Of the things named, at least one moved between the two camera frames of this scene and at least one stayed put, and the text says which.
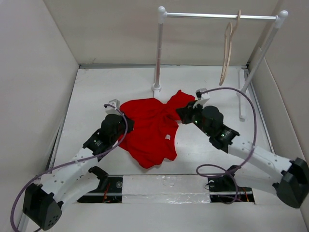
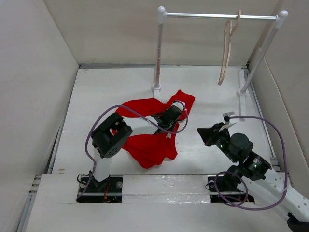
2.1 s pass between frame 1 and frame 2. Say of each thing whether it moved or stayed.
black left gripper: moved
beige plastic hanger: stayed
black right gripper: moved
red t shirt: stayed
